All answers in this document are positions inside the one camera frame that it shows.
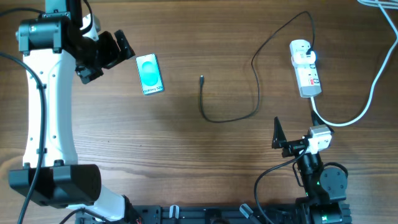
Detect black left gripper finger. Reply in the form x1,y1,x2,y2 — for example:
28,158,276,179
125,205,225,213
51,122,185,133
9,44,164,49
114,30,136,60
76,68,103,84

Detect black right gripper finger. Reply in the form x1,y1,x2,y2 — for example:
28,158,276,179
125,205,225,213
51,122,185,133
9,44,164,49
272,116,287,149
311,110,335,134

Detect turquoise screen smartphone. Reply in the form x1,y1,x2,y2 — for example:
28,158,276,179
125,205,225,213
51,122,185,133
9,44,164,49
136,54,164,95

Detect black USB charging cable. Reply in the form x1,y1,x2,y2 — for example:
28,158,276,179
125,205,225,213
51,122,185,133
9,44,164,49
198,11,316,124

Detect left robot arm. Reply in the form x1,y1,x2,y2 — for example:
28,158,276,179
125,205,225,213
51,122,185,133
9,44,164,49
9,1,143,223

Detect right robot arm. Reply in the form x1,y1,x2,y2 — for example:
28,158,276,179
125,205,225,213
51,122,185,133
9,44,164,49
272,112,352,223

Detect white charger plug adapter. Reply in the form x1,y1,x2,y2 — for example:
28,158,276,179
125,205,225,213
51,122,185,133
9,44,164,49
291,50,317,67

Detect white power strip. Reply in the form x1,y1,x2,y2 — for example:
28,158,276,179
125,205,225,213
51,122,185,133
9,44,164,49
289,39,322,98

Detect black right camera cable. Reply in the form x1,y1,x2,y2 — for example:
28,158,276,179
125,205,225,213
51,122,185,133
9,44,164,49
253,146,309,224

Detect white power strip cord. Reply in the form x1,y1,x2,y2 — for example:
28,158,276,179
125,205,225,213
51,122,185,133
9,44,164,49
310,0,398,128

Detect white cables at corner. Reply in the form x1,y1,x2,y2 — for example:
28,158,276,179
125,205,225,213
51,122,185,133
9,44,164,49
356,0,398,10

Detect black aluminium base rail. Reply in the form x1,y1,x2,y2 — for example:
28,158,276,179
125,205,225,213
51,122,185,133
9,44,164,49
75,203,352,224

